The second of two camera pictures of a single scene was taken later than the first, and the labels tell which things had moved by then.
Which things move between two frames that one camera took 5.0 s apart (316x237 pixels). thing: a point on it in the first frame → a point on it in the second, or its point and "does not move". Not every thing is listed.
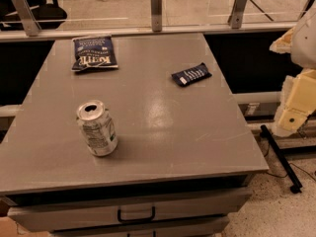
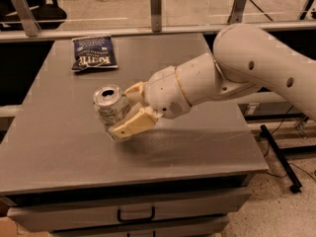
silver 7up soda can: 98,127 → 111,105
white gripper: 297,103 → 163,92
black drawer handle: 153,215 does not move
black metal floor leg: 297,186 does not move
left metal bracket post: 28,18 does not move
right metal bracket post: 236,17 does not move
